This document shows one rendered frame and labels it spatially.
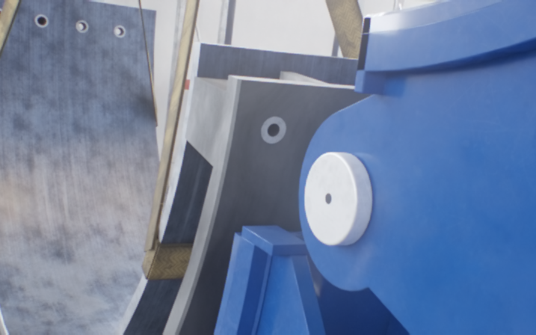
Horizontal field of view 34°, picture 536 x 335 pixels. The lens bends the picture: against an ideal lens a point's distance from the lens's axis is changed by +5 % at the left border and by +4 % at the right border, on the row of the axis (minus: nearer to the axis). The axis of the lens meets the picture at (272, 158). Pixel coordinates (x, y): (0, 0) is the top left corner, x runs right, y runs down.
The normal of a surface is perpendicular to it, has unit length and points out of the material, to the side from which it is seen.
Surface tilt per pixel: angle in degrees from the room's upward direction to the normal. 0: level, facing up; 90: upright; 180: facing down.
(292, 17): 90
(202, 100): 90
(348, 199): 90
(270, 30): 90
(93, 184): 45
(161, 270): 115
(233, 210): 104
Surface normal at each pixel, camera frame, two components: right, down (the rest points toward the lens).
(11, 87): 0.47, -0.22
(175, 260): 0.37, 0.61
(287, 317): -0.87, -0.03
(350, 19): -0.70, 0.29
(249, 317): 0.46, 0.36
